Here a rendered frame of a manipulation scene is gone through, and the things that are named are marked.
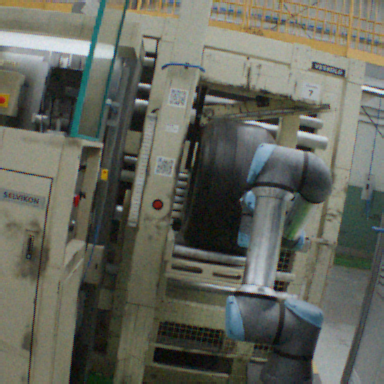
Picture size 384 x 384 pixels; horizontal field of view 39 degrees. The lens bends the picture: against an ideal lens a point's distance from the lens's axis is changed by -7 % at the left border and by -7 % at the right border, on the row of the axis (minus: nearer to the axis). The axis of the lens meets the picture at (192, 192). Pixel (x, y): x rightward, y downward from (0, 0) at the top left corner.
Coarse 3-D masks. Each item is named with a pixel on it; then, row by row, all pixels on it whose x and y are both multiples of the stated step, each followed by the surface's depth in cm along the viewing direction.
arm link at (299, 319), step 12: (288, 300) 148; (288, 312) 145; (300, 312) 143; (312, 312) 143; (288, 324) 143; (300, 324) 143; (312, 324) 143; (276, 336) 143; (288, 336) 143; (300, 336) 143; (312, 336) 144; (276, 348) 147; (288, 348) 144; (300, 348) 143; (312, 348) 145
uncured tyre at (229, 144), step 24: (216, 120) 239; (216, 144) 226; (240, 144) 227; (216, 168) 222; (240, 168) 223; (192, 192) 269; (216, 192) 221; (192, 216) 229; (216, 216) 224; (192, 240) 237; (216, 240) 231
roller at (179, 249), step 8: (176, 248) 235; (184, 248) 235; (192, 248) 236; (200, 248) 237; (192, 256) 236; (200, 256) 236; (208, 256) 236; (216, 256) 236; (224, 256) 236; (232, 256) 237; (240, 256) 237; (240, 264) 237
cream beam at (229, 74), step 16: (208, 64) 264; (224, 64) 265; (240, 64) 265; (256, 64) 265; (208, 80) 265; (224, 80) 265; (240, 80) 265; (256, 80) 266; (272, 80) 266; (288, 80) 266; (304, 80) 267; (320, 80) 267; (272, 96) 271; (288, 96) 267; (320, 96) 268
